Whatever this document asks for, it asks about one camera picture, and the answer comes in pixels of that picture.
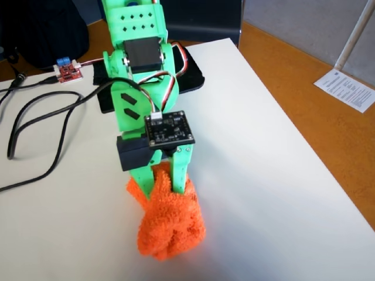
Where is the green gripper body black servo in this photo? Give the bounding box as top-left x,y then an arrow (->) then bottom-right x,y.
110,71 -> 180,173

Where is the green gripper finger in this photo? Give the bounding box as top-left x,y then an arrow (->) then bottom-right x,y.
171,145 -> 193,194
128,165 -> 156,203

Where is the orange fuzzy cloth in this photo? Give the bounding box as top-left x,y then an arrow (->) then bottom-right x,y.
125,163 -> 207,263

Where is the red controller circuit board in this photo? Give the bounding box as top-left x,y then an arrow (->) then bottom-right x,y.
53,56 -> 86,85

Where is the black base mat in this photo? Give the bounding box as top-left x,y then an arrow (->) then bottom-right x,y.
93,45 -> 206,114

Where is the black bag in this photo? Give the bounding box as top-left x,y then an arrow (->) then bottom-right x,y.
0,0 -> 90,71

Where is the dark grey panel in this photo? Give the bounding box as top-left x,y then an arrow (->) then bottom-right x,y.
160,0 -> 244,45

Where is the printed white paper sheet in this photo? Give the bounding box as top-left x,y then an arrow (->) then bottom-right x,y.
313,67 -> 375,114

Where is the white metal pole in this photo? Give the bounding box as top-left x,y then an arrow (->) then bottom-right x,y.
335,0 -> 375,70

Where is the black camera circuit board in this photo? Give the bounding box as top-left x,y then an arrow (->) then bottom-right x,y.
145,110 -> 196,156

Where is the red white board wire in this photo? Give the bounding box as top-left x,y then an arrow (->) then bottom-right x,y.
76,57 -> 107,68

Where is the white red black servo cable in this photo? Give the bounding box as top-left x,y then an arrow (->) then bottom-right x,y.
136,42 -> 190,121

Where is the thin black usb cable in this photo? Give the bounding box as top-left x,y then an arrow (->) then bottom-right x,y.
0,76 -> 59,95

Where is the thick black camera cable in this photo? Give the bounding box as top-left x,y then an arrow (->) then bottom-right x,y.
0,80 -> 152,193

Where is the black power cable with plug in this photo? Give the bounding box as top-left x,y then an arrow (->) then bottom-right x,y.
0,49 -> 32,109

